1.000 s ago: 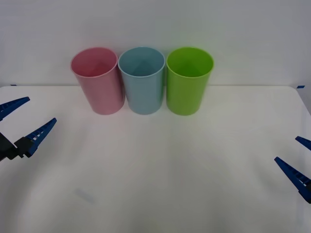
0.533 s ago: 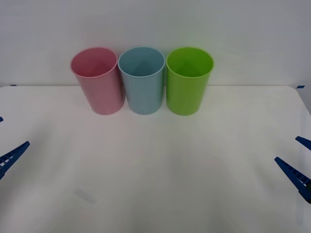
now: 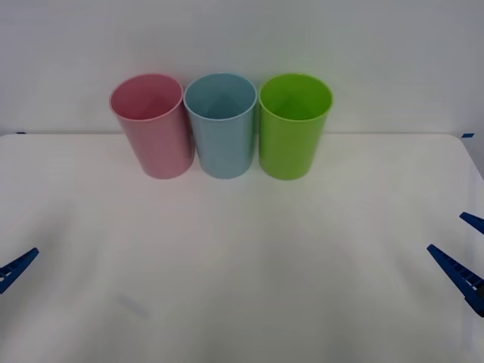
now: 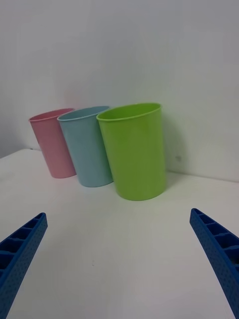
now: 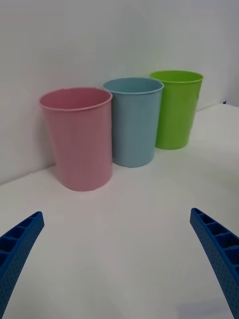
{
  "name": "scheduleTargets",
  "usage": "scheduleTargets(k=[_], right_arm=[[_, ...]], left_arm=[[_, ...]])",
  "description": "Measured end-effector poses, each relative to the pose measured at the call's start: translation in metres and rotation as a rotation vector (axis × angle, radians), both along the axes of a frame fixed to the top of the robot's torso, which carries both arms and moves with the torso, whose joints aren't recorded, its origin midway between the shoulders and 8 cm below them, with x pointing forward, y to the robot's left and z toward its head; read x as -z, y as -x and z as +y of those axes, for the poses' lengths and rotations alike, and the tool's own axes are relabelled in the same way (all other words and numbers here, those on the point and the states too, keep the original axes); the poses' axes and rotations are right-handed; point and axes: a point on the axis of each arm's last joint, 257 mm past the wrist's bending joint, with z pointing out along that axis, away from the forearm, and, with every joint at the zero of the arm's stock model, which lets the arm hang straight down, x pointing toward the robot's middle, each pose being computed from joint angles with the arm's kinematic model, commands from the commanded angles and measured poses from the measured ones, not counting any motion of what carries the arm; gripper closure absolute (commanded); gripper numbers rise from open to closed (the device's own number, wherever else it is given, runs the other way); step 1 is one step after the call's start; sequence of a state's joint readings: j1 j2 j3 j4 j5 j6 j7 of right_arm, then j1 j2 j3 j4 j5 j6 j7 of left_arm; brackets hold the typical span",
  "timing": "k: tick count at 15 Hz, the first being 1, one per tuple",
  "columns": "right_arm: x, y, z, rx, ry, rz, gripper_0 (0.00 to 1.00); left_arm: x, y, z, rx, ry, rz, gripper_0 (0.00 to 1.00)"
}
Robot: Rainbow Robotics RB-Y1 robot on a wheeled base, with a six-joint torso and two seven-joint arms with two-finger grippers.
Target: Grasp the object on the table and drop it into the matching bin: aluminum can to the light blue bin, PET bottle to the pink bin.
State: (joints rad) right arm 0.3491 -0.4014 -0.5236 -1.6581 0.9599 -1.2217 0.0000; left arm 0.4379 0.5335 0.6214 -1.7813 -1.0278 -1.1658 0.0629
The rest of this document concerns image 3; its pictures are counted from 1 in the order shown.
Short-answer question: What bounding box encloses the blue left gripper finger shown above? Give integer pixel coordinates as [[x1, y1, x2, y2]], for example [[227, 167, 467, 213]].
[[0, 247, 40, 296]]

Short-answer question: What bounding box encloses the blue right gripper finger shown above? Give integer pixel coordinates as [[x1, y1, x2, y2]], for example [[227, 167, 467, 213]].
[[458, 212, 484, 233], [427, 244, 484, 319]]

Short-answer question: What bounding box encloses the pink plastic waste bin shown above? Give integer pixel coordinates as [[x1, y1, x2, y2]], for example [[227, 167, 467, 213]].
[[109, 73, 197, 180]]

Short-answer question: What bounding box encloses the green plastic waste bin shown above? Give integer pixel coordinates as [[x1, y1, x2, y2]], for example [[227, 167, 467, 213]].
[[258, 73, 334, 181]]

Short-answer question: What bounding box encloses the pale blue plastic waste bin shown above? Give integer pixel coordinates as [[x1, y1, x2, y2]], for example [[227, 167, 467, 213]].
[[183, 73, 259, 180]]

